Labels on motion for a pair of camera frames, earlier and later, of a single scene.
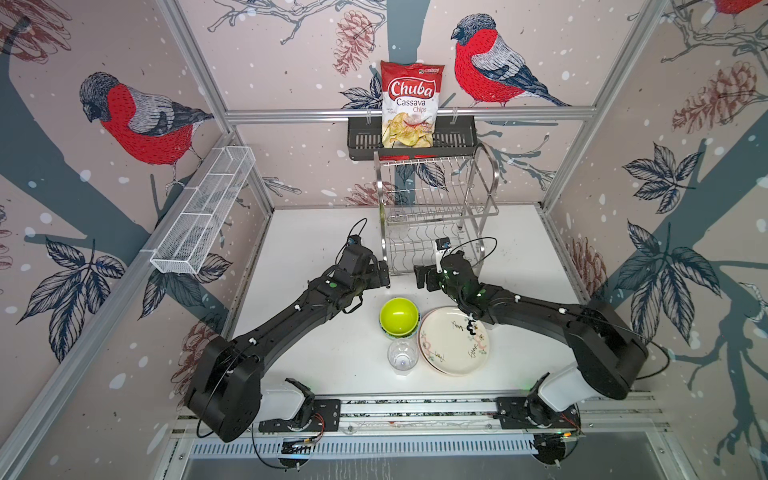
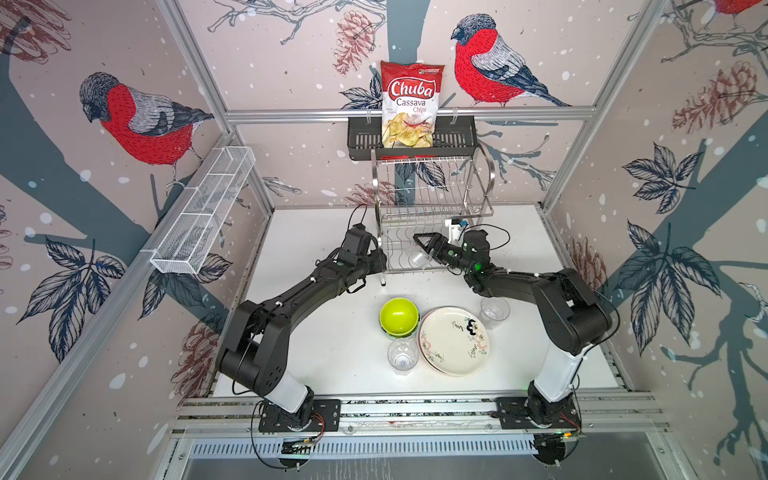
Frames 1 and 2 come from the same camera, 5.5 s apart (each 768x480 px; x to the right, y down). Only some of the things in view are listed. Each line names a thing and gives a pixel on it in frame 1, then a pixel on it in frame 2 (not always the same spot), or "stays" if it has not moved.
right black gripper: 429,272 → 435,241
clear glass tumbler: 402,355 stays
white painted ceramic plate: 446,344 stays
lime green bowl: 399,318 stays
